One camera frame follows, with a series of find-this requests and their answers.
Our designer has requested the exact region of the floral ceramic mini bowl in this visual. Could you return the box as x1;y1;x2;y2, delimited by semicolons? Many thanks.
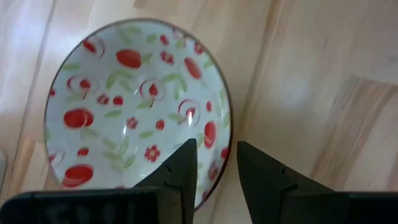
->
43;17;234;212

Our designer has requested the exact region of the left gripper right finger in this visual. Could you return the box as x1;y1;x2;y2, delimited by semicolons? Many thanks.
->
236;140;349;224

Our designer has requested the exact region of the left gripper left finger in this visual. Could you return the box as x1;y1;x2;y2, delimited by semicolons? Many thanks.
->
133;138;199;224

